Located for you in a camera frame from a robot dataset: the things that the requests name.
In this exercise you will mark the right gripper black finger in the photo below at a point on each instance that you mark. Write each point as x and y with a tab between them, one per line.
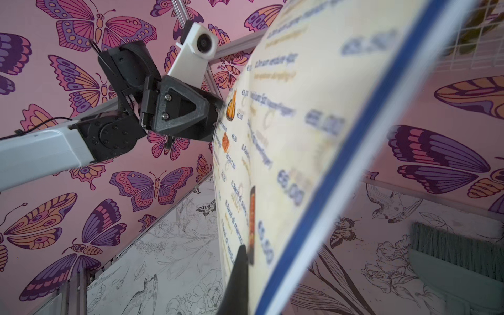
236	297

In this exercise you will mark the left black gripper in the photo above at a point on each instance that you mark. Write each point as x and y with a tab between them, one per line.
172	108

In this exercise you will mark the laminated dim sum menu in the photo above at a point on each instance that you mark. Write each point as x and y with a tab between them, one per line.
304	119

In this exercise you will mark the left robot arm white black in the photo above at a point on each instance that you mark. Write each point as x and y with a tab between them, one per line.
30	155

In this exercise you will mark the grey green dustpan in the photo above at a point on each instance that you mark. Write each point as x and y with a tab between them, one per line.
468	273

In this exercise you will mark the green succulent plant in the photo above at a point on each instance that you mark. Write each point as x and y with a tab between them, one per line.
480	21

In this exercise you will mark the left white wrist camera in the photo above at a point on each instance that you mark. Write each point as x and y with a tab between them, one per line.
197	48

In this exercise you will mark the aluminium cage frame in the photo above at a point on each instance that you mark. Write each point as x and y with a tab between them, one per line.
248	42

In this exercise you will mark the white wire rack basket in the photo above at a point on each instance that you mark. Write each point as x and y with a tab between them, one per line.
478	43

